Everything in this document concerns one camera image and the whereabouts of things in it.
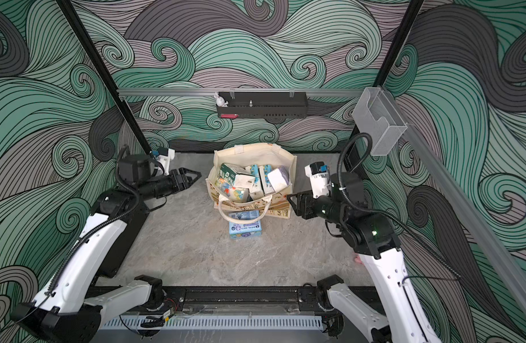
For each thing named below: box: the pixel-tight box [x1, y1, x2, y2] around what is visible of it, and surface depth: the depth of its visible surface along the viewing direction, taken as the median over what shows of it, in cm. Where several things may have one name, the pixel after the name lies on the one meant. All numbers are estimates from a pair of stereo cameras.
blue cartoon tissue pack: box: [215, 177, 251, 202], surface depth 83 cm
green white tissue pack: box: [258, 164, 276, 196], surface depth 87 cm
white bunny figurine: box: [213, 91, 229, 108], surface depth 87 cm
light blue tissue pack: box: [228, 210, 263, 239], surface depth 87 cm
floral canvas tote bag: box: [205, 143, 298, 224], surface depth 84 cm
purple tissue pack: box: [267, 165, 290, 193], surface depth 79 cm
